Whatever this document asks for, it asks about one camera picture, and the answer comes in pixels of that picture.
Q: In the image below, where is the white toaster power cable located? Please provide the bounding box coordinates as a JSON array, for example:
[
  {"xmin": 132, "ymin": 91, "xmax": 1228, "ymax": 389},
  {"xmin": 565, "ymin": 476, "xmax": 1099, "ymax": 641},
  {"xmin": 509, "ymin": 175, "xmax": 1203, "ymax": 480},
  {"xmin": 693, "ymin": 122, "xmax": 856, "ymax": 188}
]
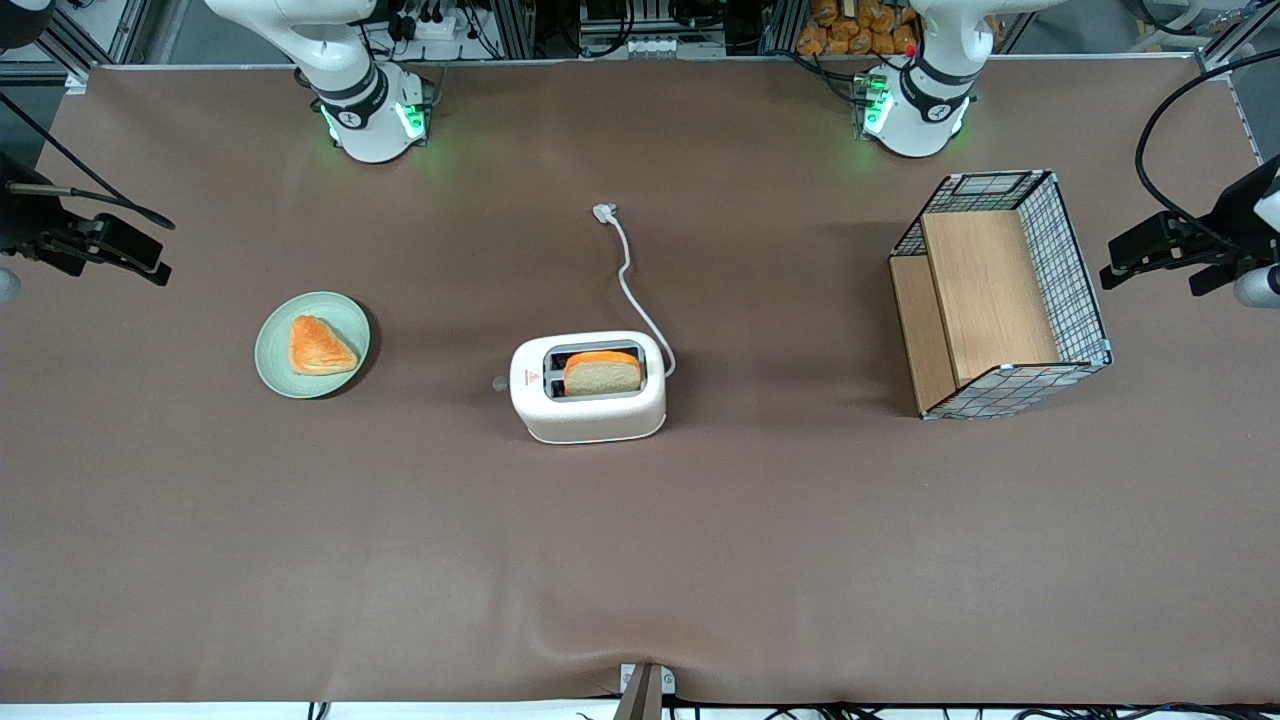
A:
[{"xmin": 592, "ymin": 203, "xmax": 677, "ymax": 379}]

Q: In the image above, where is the light wooden shelf board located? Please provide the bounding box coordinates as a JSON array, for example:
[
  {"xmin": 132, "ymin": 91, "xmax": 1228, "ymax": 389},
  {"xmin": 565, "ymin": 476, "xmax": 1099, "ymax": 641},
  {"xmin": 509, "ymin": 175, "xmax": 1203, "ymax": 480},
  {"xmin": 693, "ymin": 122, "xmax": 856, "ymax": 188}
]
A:
[{"xmin": 889, "ymin": 210, "xmax": 1061, "ymax": 416}]

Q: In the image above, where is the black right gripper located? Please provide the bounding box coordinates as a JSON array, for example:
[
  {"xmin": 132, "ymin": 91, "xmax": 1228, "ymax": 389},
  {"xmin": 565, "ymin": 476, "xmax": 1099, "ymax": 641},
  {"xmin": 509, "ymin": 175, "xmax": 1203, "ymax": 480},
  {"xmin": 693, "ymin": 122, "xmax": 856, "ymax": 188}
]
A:
[{"xmin": 0, "ymin": 150, "xmax": 171, "ymax": 287}]

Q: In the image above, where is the orange triangular pastry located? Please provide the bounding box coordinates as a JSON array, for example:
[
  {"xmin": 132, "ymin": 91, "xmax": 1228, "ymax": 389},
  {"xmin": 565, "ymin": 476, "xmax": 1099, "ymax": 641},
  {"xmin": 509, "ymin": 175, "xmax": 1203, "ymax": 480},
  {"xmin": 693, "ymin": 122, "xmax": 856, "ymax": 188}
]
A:
[{"xmin": 289, "ymin": 315, "xmax": 359, "ymax": 377}]

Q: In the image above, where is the bag of orange buns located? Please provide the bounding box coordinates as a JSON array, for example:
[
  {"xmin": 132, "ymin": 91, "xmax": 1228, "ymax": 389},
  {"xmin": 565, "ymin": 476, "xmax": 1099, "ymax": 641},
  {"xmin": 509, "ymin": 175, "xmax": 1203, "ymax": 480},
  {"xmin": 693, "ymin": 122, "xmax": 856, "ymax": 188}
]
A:
[{"xmin": 797, "ymin": 0, "xmax": 919, "ymax": 57}]

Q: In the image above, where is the white power strip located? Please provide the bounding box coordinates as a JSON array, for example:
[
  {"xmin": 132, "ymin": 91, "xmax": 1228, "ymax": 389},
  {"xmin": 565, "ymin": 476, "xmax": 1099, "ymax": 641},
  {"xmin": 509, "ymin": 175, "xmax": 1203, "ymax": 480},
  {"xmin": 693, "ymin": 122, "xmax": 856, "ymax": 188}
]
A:
[{"xmin": 395, "ymin": 0, "xmax": 471, "ymax": 41}]

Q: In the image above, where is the white two-slot toaster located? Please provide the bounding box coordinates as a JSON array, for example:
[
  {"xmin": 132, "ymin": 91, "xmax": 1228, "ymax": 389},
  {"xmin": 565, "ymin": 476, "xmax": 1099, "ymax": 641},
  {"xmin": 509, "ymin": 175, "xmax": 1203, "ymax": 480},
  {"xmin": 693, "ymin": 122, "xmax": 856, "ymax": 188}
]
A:
[{"xmin": 492, "ymin": 331, "xmax": 669, "ymax": 445}]

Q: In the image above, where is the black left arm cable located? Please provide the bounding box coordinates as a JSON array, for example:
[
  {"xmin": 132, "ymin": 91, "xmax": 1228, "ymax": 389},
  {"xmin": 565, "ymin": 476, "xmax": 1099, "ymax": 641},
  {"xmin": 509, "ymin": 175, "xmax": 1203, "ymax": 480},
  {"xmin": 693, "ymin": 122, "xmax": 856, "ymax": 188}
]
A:
[{"xmin": 1135, "ymin": 48, "xmax": 1280, "ymax": 263}]

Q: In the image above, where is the bread slice with orange crust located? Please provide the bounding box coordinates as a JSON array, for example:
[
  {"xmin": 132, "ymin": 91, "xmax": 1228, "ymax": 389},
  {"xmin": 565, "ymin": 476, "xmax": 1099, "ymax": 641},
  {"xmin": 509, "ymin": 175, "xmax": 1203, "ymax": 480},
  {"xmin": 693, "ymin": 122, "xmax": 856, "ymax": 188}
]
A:
[{"xmin": 563, "ymin": 350, "xmax": 643, "ymax": 396}]

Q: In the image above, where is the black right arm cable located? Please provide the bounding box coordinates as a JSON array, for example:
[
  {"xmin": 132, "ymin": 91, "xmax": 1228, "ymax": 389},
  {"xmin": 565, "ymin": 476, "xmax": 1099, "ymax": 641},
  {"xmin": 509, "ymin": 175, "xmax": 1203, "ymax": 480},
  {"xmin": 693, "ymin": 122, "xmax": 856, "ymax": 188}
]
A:
[{"xmin": 0, "ymin": 90, "xmax": 177, "ymax": 231}]

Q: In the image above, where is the black wire mesh basket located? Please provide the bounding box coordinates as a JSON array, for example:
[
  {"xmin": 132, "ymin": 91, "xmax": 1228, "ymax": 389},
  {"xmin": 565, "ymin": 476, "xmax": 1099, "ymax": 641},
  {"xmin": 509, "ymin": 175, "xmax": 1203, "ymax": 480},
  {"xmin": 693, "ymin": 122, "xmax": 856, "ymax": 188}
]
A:
[{"xmin": 888, "ymin": 170, "xmax": 1113, "ymax": 421}]

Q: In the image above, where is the metal table edge bracket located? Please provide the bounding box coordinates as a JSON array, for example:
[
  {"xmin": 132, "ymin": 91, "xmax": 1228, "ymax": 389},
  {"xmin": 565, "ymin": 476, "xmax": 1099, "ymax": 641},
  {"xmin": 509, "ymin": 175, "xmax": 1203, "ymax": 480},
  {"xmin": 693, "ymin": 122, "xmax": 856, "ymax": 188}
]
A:
[{"xmin": 612, "ymin": 663, "xmax": 677, "ymax": 720}]

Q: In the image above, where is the pale green round plate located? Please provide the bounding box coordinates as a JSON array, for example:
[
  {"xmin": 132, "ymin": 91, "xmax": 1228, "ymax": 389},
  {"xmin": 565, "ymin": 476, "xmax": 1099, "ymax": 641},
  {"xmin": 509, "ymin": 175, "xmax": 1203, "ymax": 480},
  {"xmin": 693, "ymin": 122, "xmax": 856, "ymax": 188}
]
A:
[{"xmin": 254, "ymin": 291, "xmax": 372, "ymax": 400}]

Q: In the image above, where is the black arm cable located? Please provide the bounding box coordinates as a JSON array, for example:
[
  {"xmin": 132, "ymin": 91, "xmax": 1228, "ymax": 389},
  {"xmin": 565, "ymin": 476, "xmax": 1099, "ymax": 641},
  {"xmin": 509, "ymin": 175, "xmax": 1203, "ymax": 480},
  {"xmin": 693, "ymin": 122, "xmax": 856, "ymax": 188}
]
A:
[
  {"xmin": 1135, "ymin": 48, "xmax": 1280, "ymax": 263},
  {"xmin": 0, "ymin": 90, "xmax": 177, "ymax": 231}
]

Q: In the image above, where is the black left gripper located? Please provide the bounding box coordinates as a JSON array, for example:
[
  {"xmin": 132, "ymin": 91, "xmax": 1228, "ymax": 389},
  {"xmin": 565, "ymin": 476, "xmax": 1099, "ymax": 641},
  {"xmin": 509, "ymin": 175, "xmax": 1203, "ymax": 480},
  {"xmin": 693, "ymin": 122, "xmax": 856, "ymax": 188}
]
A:
[{"xmin": 1100, "ymin": 155, "xmax": 1280, "ymax": 297}]

